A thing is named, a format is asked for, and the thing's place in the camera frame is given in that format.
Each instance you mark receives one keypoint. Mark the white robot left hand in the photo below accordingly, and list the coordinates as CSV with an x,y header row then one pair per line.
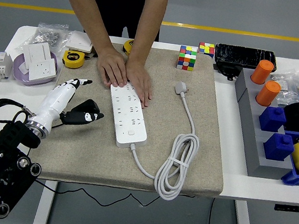
x,y
56,99

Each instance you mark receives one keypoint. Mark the person's left hand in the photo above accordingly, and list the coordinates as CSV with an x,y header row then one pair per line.
x,y
140,80

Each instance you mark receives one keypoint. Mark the person's right hand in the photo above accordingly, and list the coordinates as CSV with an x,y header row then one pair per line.
x,y
114,68

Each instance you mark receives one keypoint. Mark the black plug adapter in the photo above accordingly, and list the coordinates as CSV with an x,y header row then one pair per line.
x,y
89,105

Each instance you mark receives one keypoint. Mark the white power strip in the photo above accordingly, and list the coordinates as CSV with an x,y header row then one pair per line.
x,y
127,122

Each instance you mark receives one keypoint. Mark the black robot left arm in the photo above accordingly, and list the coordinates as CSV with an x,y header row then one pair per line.
x,y
9,137

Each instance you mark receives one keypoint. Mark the person's left forearm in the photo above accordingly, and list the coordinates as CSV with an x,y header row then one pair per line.
x,y
151,20

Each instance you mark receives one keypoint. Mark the person's right forearm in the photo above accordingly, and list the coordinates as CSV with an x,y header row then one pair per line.
x,y
84,2

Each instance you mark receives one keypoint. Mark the small yellow tape measure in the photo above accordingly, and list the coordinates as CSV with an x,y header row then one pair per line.
x,y
128,46

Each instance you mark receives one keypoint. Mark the purple bowl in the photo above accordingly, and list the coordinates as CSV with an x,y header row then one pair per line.
x,y
31,81

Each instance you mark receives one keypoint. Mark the white socket plate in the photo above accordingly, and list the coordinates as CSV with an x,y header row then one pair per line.
x,y
43,70

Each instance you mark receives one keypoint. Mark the large yellow tape measure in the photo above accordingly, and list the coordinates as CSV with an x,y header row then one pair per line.
x,y
73,59

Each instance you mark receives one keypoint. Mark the small white card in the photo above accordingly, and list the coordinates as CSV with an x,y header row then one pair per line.
x,y
23,68

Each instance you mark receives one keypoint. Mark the large colourful puzzle cube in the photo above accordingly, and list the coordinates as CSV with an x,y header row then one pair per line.
x,y
187,58

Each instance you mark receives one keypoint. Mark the grey-brown fabric mat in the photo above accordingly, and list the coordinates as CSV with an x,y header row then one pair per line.
x,y
91,151

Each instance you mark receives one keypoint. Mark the clear bag of screws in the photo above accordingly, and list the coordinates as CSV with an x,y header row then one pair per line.
x,y
49,35

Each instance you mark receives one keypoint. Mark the person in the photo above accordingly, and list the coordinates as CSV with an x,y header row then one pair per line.
x,y
120,2

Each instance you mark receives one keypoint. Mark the small colourful puzzle cube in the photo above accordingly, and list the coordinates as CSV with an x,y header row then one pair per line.
x,y
206,49

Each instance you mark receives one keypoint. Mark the black device with tab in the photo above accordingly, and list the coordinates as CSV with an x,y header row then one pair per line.
x,y
227,70

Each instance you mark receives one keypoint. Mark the black wrapped tray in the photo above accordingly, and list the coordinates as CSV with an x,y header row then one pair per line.
x,y
245,56

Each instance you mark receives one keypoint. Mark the orange cylinder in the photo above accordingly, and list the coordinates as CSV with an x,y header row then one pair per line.
x,y
262,72
268,94

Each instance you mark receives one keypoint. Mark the grey stepped block holder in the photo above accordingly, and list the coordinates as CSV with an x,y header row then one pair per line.
x,y
256,143

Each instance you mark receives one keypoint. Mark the blue knobbed block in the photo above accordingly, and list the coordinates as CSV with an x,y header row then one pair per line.
x,y
272,119
278,148

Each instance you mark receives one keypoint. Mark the clear bag of small parts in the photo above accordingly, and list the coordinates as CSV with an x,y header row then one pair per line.
x,y
285,95

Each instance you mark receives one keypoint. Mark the black table control panel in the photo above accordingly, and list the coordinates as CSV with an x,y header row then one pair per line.
x,y
293,209

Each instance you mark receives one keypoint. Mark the white wall switch panel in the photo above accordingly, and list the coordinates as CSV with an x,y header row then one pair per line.
x,y
78,41

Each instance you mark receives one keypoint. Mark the white switch plate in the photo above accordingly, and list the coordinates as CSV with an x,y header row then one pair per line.
x,y
36,51

